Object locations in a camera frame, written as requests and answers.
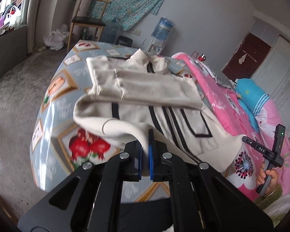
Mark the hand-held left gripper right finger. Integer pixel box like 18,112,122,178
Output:
147,129,273,232

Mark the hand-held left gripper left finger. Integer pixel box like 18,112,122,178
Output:
17,140,144,232

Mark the beige zip jacket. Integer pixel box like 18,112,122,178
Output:
73,48,247,174

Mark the person's right hand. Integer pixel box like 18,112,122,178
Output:
256,161,280,192

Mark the pink floral blanket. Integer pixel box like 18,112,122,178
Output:
171,52,290,201

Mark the blue pillow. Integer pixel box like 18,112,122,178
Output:
234,78,271,133

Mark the green fuzzy robe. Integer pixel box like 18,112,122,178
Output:
263,191,290,225

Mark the grey lace cloth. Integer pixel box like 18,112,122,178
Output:
200,61,235,89

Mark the white wardrobe door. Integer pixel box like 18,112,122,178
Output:
250,35,290,138

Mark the patterned tablecloth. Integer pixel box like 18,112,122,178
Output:
29,40,223,203

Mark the brown door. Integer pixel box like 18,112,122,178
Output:
222,32,272,80

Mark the white water dispenser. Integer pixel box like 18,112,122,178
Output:
146,39,166,55

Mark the black stool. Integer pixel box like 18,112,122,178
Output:
116,36,134,47

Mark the blue water bottle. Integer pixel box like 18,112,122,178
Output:
151,17,174,41

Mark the empty water jug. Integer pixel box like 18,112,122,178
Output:
103,17,121,45

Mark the wooden chair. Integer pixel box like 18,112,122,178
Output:
68,0,112,54

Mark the white plastic bag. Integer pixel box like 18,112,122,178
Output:
7,6,23,27
43,24,70,51

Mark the white cardboard box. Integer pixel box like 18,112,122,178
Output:
74,0,95,21

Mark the dark grey cabinet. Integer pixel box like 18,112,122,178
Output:
0,24,29,85

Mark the grey curtain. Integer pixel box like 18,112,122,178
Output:
25,0,54,56

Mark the floral wall cloth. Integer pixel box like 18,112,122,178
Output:
74,0,173,31

